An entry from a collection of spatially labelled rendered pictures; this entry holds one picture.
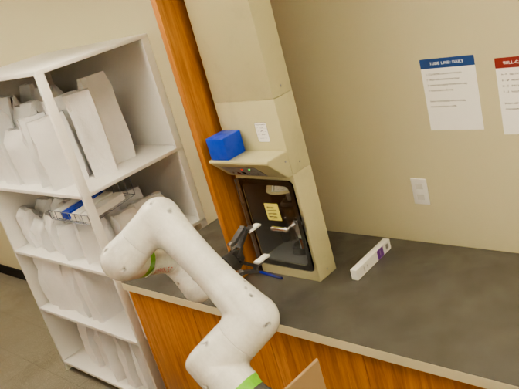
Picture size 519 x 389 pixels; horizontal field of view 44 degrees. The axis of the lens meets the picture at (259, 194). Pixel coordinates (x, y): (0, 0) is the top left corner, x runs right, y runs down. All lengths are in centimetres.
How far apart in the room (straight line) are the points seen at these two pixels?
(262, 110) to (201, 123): 30
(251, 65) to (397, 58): 56
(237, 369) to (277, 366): 95
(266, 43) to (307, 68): 47
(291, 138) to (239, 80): 29
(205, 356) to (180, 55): 126
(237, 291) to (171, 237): 25
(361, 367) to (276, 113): 95
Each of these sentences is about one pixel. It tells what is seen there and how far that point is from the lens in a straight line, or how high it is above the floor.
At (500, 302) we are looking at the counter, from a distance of 231.
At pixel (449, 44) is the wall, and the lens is 240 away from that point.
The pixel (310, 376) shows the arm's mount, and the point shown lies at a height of 120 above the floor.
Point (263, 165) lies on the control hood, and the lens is 233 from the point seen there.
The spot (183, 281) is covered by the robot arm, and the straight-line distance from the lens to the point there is 224.
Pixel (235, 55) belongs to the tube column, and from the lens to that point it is 240.
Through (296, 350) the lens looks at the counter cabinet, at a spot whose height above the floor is 80.
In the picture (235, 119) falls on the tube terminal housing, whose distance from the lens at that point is 251.
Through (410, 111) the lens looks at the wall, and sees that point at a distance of 256.
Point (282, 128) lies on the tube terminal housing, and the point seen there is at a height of 160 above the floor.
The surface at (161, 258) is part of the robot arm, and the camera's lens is 206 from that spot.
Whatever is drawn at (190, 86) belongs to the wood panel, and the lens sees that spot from 256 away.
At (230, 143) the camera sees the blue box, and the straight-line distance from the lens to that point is 247.
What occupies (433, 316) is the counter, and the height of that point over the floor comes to 94.
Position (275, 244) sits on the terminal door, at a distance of 265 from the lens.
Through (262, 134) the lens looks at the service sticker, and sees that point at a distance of 244.
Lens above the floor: 220
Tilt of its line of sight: 20 degrees down
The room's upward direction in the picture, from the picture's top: 16 degrees counter-clockwise
